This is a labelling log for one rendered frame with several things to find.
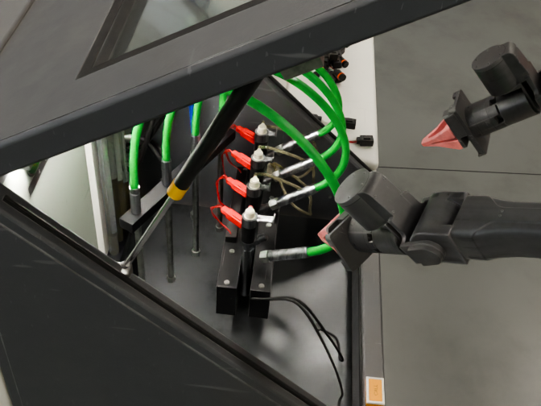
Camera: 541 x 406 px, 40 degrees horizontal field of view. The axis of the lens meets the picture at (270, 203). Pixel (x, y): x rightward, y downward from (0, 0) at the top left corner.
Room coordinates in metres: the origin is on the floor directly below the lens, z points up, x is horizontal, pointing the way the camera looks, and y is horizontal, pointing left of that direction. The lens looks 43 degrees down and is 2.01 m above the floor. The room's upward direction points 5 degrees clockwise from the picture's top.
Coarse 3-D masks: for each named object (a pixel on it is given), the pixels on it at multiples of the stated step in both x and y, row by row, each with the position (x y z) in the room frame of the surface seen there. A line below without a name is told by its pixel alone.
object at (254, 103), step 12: (264, 108) 0.82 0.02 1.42; (276, 120) 0.81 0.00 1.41; (132, 132) 0.91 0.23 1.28; (288, 132) 0.80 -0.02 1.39; (132, 144) 0.91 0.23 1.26; (300, 144) 0.79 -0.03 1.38; (132, 156) 0.91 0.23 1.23; (312, 156) 0.78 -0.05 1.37; (132, 168) 0.91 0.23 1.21; (324, 168) 0.78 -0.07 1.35; (132, 180) 0.91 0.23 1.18; (336, 180) 0.78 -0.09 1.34; (132, 192) 0.91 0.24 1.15; (312, 252) 0.78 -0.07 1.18; (324, 252) 0.77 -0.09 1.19
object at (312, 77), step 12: (312, 72) 1.07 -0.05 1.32; (324, 84) 1.07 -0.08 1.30; (336, 108) 1.06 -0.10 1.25; (192, 120) 1.07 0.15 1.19; (192, 132) 1.07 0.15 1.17; (192, 144) 1.07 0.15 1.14; (336, 144) 1.06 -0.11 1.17; (324, 156) 1.06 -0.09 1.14; (288, 168) 1.07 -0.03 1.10; (300, 168) 1.06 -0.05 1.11; (276, 180) 1.06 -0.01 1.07
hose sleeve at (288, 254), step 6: (306, 246) 0.79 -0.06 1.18; (270, 252) 0.81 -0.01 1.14; (276, 252) 0.80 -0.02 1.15; (282, 252) 0.80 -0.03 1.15; (288, 252) 0.79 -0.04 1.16; (294, 252) 0.79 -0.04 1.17; (300, 252) 0.78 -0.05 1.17; (306, 252) 0.78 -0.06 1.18; (270, 258) 0.80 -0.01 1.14; (276, 258) 0.80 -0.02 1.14; (282, 258) 0.79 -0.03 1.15; (288, 258) 0.79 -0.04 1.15; (294, 258) 0.79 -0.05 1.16; (300, 258) 0.78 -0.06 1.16
